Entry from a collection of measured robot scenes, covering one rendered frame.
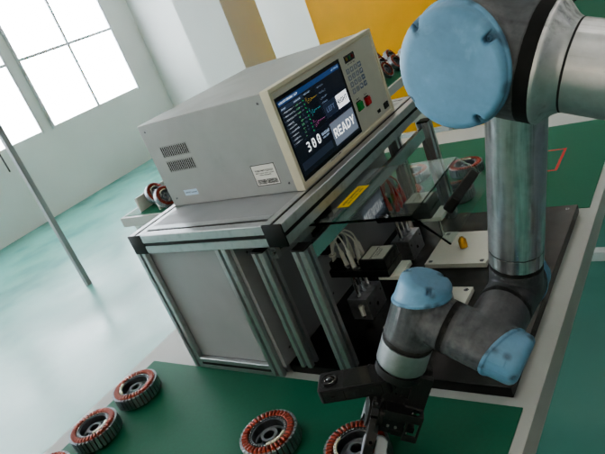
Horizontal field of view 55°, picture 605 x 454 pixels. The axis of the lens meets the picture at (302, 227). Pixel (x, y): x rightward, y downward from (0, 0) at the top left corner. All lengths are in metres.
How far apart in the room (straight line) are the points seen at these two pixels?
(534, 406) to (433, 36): 0.66
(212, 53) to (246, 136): 4.16
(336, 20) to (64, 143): 4.35
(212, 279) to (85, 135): 7.19
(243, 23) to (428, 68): 4.69
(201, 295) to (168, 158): 0.31
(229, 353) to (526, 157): 0.85
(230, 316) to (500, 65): 0.89
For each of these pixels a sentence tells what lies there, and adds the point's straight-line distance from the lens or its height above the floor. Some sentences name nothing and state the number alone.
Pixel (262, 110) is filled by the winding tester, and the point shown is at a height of 1.29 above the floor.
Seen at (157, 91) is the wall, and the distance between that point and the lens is 9.23.
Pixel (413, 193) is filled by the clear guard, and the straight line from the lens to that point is 1.07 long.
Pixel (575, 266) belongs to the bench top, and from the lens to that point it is 1.35.
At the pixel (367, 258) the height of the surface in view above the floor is 0.92.
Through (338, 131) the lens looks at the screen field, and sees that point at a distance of 1.24.
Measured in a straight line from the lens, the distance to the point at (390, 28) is 4.92.
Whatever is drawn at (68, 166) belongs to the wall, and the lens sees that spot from 8.15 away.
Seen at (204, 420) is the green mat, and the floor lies 0.75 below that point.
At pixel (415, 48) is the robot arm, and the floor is 1.37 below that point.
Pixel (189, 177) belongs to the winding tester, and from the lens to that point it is 1.31.
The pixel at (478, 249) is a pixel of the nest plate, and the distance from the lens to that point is 1.42.
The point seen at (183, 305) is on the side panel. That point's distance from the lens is 1.37.
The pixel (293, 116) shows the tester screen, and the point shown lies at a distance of 1.13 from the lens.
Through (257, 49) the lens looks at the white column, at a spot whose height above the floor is 1.11.
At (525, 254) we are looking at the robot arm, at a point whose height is 1.04.
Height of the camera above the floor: 1.46
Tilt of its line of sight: 21 degrees down
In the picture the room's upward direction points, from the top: 22 degrees counter-clockwise
